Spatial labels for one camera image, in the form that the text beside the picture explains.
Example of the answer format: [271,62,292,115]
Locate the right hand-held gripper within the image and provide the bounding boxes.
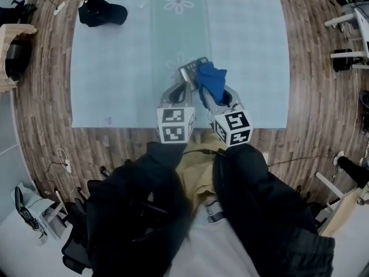
[198,84,254,148]

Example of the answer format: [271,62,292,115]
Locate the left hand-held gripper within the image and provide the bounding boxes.
[156,81,197,144]

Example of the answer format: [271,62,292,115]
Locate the blue cloth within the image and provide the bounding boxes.
[195,62,228,110]

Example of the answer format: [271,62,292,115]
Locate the black calculator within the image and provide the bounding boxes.
[178,57,210,91]

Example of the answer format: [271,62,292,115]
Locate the person's left forearm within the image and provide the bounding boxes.
[85,141,193,277]

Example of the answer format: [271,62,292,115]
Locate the person's right forearm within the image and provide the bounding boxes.
[212,145,337,277]

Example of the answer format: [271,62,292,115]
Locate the light blue flowered tablecloth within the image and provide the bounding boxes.
[70,0,290,130]

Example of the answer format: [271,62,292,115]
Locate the person's khaki trousers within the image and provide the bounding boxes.
[175,131,228,213]

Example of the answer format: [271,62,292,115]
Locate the black cap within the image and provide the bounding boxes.
[78,0,129,28]

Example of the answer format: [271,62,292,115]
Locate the black bag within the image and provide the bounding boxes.
[333,48,364,73]

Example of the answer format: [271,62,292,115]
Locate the white desk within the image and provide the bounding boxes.
[323,7,369,69]

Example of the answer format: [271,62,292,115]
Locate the person's white shirt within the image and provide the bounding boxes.
[164,197,260,277]

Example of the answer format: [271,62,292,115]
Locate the black bin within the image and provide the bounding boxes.
[5,40,33,79]

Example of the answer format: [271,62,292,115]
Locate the light wooden desk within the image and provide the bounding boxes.
[315,171,369,238]

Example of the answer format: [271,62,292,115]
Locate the beige wooden arch stand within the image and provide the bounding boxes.
[0,23,39,93]

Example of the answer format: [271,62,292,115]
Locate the black mesh office chair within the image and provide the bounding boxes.
[61,199,91,274]

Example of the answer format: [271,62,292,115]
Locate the small white side table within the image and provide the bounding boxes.
[13,184,69,247]

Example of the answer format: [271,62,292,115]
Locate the black floor cable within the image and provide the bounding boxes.
[266,131,369,167]

